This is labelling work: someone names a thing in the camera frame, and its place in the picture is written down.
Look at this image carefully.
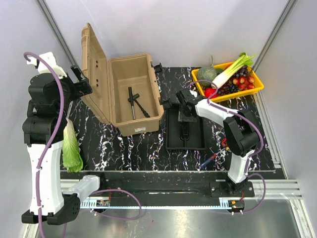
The black marble pattern mat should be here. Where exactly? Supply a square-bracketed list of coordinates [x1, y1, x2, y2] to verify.
[68, 67, 274, 171]

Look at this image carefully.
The yellow plastic tray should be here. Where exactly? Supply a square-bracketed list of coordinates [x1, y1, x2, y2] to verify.
[191, 66, 264, 103]

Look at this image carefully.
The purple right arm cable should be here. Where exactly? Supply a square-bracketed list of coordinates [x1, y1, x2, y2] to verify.
[189, 79, 266, 215]

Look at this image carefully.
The leek with green leaves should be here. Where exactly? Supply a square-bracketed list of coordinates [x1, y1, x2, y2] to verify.
[211, 53, 256, 89]

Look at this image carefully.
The napa cabbage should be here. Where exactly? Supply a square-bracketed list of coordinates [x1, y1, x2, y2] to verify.
[62, 118, 83, 173]

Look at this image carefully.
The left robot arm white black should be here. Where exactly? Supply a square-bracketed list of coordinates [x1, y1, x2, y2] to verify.
[21, 52, 107, 225]

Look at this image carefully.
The red yellow cherry cluster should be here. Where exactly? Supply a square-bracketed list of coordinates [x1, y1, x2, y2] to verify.
[232, 76, 255, 91]

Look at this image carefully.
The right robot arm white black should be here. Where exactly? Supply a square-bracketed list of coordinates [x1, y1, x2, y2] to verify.
[176, 89, 264, 196]

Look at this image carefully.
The green melon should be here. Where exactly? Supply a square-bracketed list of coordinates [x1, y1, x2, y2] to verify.
[197, 66, 217, 87]

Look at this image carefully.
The black rubber mallet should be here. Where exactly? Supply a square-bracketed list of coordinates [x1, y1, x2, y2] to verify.
[133, 93, 150, 118]

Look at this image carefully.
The avocado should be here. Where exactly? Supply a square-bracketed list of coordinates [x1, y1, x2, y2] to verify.
[216, 68, 223, 75]

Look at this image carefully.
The claw hammer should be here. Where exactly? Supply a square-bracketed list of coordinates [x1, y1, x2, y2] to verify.
[128, 87, 136, 120]

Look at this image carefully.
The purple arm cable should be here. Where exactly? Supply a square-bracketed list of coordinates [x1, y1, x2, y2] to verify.
[23, 51, 142, 238]
[189, 79, 266, 215]

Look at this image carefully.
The blue red screwdriver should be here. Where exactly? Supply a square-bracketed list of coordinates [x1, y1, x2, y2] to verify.
[200, 148, 226, 169]

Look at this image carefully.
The tan plastic tool box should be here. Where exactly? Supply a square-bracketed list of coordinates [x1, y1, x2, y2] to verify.
[81, 23, 164, 136]

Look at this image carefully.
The black tool box tray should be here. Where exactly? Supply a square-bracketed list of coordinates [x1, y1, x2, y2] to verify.
[165, 103, 207, 150]

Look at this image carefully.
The red apple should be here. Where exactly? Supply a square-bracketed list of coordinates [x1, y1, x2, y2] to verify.
[204, 87, 218, 98]

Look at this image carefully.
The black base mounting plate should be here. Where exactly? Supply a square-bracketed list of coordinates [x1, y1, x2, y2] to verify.
[78, 170, 255, 207]

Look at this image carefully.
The dark grape bunch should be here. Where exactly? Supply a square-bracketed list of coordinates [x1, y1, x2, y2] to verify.
[217, 65, 251, 96]

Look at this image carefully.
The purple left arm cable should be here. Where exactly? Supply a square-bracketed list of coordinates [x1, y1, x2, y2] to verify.
[23, 51, 142, 238]

